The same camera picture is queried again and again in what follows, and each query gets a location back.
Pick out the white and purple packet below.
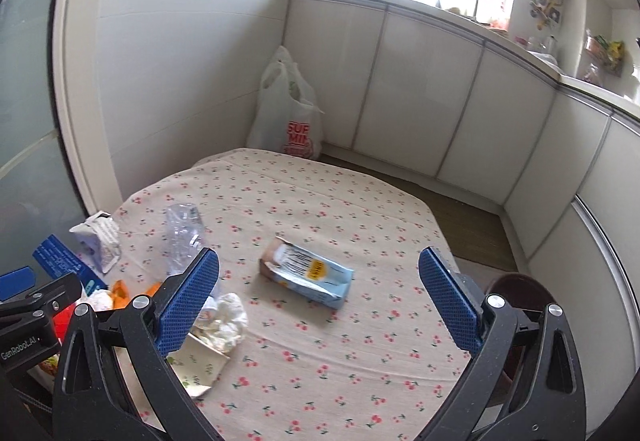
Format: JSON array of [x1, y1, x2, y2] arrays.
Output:
[[69, 211, 123, 274]]

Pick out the colourful packets on wall rack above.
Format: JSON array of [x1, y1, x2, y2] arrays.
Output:
[[585, 31, 627, 78]]

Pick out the white plastic shopping bag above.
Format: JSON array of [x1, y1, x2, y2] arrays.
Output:
[[246, 46, 326, 160]]

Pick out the frosted glass sliding door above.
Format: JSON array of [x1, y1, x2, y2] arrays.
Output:
[[0, 0, 96, 272]]

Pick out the hanging kitchen utensils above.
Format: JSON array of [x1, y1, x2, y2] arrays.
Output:
[[530, 0, 564, 30]]

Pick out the dark blue cardboard box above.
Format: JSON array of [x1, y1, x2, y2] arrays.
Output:
[[32, 235, 108, 297]]

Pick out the brown round waste bin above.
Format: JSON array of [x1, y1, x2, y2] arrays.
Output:
[[485, 273, 553, 409]]

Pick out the light blue snack packet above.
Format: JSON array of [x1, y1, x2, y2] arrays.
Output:
[[258, 236, 355, 311]]

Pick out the woven green floor mat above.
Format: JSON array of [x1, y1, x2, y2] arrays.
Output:
[[320, 153, 518, 273]]

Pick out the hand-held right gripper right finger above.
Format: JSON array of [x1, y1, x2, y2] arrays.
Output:
[[417, 246, 587, 441]]

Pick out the white kitchen countertop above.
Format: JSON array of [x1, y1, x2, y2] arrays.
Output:
[[290, 0, 640, 118]]

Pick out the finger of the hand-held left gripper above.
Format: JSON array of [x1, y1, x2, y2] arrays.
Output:
[[0, 266, 37, 303]]

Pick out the small crumpled white paper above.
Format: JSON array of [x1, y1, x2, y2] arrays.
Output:
[[75, 288, 116, 314]]

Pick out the crumpled white tissue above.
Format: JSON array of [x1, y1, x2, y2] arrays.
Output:
[[192, 292, 249, 353]]

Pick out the crushed clear plastic bottle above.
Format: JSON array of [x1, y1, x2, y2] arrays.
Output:
[[164, 202, 207, 279]]

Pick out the white kitchen cabinets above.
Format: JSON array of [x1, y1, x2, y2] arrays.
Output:
[[287, 0, 640, 441]]

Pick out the red packet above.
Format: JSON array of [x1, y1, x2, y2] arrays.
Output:
[[52, 303, 76, 338]]

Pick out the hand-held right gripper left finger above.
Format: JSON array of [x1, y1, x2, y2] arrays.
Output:
[[51, 247, 226, 441]]

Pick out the floral paper cup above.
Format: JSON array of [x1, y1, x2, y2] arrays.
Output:
[[165, 333, 232, 399]]

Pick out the orange wrapper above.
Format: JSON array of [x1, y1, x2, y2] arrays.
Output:
[[109, 280, 161, 311]]

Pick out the floral cherry print tablecloth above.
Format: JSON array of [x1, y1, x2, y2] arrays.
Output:
[[107, 147, 473, 441]]

